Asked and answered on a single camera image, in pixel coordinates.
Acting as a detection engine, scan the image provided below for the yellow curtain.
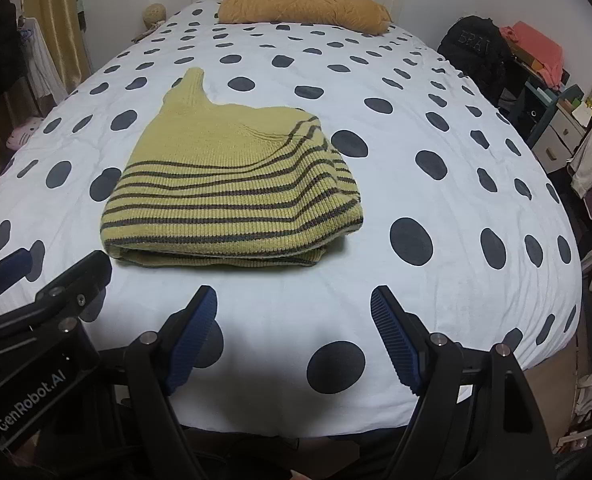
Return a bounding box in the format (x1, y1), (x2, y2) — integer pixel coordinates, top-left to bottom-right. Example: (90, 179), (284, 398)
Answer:
(23, 0), (94, 96)

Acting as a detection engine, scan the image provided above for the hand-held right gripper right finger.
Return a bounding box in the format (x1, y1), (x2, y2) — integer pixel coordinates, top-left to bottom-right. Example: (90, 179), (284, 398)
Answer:
(370, 285), (558, 480)

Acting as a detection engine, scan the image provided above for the white drawer cabinet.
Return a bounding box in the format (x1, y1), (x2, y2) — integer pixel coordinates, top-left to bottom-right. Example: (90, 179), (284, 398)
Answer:
(531, 105), (591, 166)

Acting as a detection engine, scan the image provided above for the black backpack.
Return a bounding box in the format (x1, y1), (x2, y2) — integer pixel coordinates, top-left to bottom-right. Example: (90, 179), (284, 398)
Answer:
(437, 15), (514, 106)

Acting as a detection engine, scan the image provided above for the teal side table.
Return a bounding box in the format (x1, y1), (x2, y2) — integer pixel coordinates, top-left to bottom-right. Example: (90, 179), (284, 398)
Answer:
(513, 80), (584, 136)

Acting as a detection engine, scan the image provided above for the hanging white garment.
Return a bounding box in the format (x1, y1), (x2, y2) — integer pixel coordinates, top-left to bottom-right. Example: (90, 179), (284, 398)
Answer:
(18, 17), (69, 106)

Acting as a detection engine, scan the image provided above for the white polka dot bedspread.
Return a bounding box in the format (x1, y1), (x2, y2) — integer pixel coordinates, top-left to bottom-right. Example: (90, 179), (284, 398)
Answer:
(0, 0), (583, 436)

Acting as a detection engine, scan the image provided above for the pink cloth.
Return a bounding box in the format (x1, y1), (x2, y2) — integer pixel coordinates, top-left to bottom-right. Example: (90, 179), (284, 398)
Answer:
(498, 21), (564, 88)

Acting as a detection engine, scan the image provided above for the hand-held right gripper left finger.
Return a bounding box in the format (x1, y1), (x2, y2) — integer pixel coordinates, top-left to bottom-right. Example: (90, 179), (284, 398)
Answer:
(122, 285), (218, 480)

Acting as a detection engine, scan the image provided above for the yellow grey-striped knit sweater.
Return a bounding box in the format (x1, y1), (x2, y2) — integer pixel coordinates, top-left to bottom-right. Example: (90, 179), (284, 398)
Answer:
(100, 66), (365, 267)

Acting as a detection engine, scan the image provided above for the mustard yellow pillow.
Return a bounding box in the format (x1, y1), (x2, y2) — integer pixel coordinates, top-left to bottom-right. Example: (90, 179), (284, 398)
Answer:
(217, 0), (393, 36)

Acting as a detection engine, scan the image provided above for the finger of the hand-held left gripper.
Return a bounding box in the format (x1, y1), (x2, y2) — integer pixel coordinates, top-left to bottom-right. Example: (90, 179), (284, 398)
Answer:
(0, 248), (33, 305)
(35, 250), (113, 333)

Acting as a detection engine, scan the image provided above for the pink plush slipper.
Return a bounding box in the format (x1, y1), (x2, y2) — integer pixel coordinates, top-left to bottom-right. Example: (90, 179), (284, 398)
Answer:
(6, 117), (44, 151)

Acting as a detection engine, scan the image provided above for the round beige plush ball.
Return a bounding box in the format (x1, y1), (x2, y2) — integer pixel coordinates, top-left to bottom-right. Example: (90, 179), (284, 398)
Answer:
(142, 3), (168, 31)

